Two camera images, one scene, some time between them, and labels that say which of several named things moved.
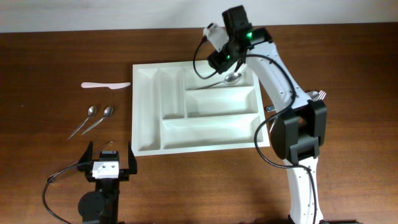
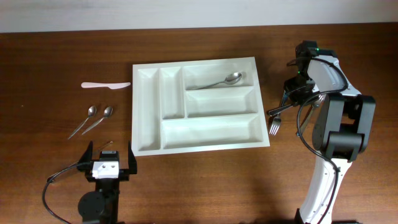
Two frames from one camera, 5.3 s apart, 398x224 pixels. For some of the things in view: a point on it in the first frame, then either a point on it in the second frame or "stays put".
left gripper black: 85,163 stays put
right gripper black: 218,60 -> 295,99
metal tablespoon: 230,79 stays put
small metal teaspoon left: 92,111 stays put
